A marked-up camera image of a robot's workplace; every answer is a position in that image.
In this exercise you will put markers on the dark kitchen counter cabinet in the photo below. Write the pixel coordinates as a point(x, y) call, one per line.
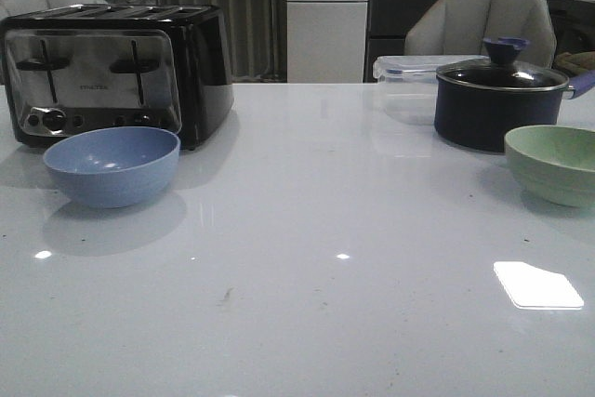
point(400, 6)

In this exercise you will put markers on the green bowl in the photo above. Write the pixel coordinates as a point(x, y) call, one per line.
point(555, 163)

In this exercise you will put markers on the dark blue saucepan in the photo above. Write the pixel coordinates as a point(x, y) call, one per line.
point(476, 108)

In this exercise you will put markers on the black and chrome four-slot toaster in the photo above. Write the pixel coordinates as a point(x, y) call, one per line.
point(74, 69)

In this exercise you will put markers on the clear plastic food container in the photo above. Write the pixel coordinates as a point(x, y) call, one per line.
point(407, 85)

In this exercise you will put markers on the glass pot lid blue knob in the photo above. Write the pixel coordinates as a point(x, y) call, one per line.
point(501, 69)

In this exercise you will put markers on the white refrigerator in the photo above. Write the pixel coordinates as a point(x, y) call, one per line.
point(326, 41)

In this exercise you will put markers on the blue bowl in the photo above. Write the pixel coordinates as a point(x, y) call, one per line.
point(114, 167)

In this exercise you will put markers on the grey armchair right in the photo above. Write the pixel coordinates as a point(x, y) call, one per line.
point(458, 27)

